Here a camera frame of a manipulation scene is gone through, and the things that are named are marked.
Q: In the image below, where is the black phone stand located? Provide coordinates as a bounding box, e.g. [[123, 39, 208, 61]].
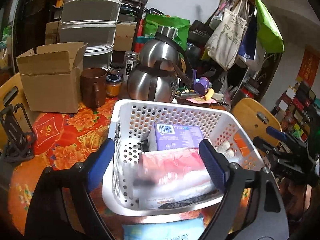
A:
[[1, 103, 36, 163]]

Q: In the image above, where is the cardboard box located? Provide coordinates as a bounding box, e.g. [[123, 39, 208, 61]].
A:
[[16, 42, 87, 113]]

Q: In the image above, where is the beige canvas tote bag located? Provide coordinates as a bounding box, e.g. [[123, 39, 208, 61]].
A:
[[205, 0, 249, 71]]

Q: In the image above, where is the steel gourd-shaped kettle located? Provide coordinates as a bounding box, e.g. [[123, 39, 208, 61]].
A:
[[127, 25, 194, 103]]

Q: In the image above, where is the brown ceramic mug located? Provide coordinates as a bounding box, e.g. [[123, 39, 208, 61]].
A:
[[80, 68, 107, 109]]

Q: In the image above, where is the light blue tissue pack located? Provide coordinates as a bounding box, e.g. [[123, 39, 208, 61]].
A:
[[123, 218, 204, 240]]

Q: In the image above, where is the white perforated plastic basket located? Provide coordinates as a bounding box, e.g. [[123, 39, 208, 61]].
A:
[[102, 99, 264, 217]]

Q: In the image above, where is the green shopping bag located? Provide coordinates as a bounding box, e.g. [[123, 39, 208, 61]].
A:
[[142, 8, 190, 50]]

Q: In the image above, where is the red wall poster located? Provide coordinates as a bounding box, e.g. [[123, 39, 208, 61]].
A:
[[296, 45, 319, 87]]

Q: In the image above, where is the pink wet wipes pack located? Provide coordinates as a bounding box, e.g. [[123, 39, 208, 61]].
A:
[[132, 148, 217, 210]]

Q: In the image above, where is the orange jar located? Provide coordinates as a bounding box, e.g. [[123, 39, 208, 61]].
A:
[[106, 74, 121, 98]]

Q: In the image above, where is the small white plush toy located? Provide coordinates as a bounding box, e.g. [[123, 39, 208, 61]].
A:
[[214, 141, 235, 159]]

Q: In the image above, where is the right wooden chair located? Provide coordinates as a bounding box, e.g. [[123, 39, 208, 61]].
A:
[[231, 98, 282, 146]]

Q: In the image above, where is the green hanging bag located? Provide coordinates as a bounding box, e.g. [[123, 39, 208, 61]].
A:
[[255, 0, 284, 53]]

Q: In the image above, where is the shelf with boxes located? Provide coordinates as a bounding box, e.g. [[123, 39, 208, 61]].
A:
[[271, 81, 319, 142]]

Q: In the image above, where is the purple box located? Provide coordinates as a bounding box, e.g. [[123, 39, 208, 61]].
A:
[[148, 123, 204, 151]]

